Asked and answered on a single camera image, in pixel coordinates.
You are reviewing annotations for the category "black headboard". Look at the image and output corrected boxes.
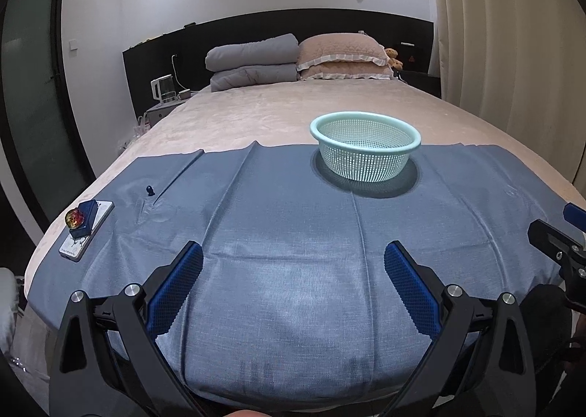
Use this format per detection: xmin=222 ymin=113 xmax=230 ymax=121
xmin=123 ymin=9 xmax=435 ymax=113

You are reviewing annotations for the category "white electric kettle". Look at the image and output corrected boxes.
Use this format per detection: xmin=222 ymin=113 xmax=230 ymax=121
xmin=151 ymin=74 xmax=177 ymax=104

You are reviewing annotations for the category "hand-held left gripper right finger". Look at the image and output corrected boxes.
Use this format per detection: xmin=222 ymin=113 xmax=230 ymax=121
xmin=383 ymin=241 xmax=537 ymax=417

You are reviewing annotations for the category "beige curtain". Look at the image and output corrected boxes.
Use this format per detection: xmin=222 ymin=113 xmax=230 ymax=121
xmin=426 ymin=0 xmax=586 ymax=198

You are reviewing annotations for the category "dark blue small box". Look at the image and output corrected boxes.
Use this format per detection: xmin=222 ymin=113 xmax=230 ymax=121
xmin=68 ymin=200 xmax=100 ymax=237

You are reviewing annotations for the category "mint green plastic basket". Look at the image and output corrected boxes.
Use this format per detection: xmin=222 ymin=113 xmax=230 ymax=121
xmin=310 ymin=111 xmax=422 ymax=183

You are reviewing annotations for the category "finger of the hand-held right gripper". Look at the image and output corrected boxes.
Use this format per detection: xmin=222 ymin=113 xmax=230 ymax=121
xmin=563 ymin=203 xmax=586 ymax=229
xmin=527 ymin=219 xmax=586 ymax=262

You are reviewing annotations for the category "dark glass door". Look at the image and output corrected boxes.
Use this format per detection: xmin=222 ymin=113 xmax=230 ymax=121
xmin=0 ymin=0 xmax=94 ymax=235

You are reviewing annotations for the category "white nightstand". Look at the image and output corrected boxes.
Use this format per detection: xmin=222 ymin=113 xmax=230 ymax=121
xmin=137 ymin=101 xmax=184 ymax=131

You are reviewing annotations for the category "black nightstand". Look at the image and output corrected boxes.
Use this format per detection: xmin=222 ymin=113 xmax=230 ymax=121
xmin=398 ymin=70 xmax=442 ymax=100

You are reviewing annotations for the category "pink frilled pillow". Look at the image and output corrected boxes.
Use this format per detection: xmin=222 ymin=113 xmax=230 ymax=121
xmin=297 ymin=61 xmax=394 ymax=80
xmin=297 ymin=34 xmax=390 ymax=69

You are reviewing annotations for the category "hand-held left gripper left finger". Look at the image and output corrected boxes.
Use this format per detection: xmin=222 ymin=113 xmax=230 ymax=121
xmin=49 ymin=241 xmax=204 ymax=417

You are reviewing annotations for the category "white flat card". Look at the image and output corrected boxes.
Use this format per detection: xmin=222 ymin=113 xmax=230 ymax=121
xmin=59 ymin=200 xmax=114 ymax=261

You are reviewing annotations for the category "blue cloth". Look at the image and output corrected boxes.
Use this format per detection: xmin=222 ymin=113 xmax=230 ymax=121
xmin=25 ymin=142 xmax=571 ymax=413

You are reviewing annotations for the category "folded grey quilt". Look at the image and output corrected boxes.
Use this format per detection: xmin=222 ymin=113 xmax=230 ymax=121
xmin=204 ymin=33 xmax=299 ymax=92

